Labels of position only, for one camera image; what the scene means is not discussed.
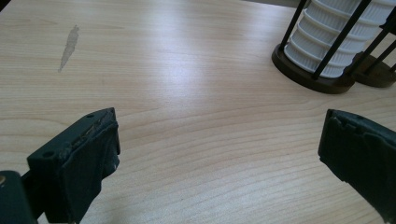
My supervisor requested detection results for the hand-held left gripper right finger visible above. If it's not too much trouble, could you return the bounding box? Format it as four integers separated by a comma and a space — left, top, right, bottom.
318, 108, 396, 224

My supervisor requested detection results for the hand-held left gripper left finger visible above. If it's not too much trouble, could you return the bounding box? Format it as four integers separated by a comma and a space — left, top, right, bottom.
21, 107, 121, 224

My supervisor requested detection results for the black wire cup holder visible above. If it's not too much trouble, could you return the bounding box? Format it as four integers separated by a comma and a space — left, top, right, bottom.
271, 0, 396, 95

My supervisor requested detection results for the stack of paper cups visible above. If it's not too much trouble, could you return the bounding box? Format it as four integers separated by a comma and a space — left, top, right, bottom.
283, 0, 396, 78

